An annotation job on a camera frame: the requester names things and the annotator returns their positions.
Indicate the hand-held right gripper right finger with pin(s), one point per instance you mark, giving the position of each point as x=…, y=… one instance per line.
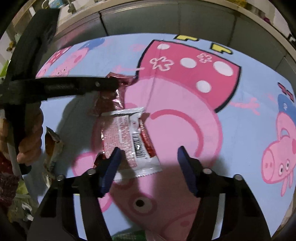
x=186, y=169

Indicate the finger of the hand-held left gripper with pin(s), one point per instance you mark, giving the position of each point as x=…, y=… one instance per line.
x=76, y=86

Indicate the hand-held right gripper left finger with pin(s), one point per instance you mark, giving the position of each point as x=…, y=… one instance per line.
x=111, y=170

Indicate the red foil wrapper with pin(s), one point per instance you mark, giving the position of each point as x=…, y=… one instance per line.
x=108, y=102

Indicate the white red sachet packet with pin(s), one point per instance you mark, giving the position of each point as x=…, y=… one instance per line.
x=128, y=136

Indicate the person's left hand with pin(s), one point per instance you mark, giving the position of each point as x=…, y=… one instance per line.
x=31, y=139

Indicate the cartoon pig printed tablecloth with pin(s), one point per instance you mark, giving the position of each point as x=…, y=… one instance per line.
x=180, y=111

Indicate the white blue plastic container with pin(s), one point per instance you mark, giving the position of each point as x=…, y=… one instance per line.
x=56, y=3

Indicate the brown crumpled wrapper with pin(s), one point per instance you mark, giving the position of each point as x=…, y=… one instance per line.
x=53, y=150

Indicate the dark red knit sleeve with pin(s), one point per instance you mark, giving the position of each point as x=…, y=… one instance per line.
x=7, y=183

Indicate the grey kitchen cabinet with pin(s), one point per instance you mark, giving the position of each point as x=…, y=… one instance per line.
x=161, y=18

